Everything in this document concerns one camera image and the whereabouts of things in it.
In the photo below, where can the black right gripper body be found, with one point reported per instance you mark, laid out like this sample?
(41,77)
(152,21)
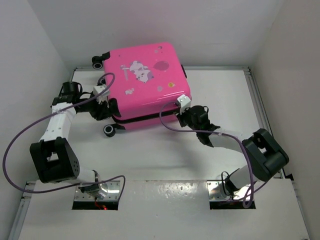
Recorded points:
(185,119)

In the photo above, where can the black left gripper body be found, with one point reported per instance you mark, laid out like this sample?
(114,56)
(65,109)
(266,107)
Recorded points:
(92,106)

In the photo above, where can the pink hard-shell suitcase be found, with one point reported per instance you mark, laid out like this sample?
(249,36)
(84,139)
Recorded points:
(148,82)

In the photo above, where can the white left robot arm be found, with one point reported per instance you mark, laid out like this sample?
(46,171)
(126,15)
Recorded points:
(54,158)

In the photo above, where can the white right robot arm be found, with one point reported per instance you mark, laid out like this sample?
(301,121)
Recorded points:
(266,157)

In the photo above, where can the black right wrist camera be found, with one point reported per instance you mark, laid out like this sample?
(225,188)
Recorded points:
(199,115)

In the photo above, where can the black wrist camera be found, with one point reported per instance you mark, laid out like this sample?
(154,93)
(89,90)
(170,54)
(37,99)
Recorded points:
(199,115)
(71,88)

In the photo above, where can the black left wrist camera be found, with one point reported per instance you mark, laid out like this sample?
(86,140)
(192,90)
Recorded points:
(71,88)

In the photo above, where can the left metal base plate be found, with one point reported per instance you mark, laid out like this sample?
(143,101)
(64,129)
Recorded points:
(109,191)

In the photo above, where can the metal base plate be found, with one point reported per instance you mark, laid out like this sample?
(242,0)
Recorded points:
(216,193)
(109,191)

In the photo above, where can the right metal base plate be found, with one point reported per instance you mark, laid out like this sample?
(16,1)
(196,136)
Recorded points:
(216,193)

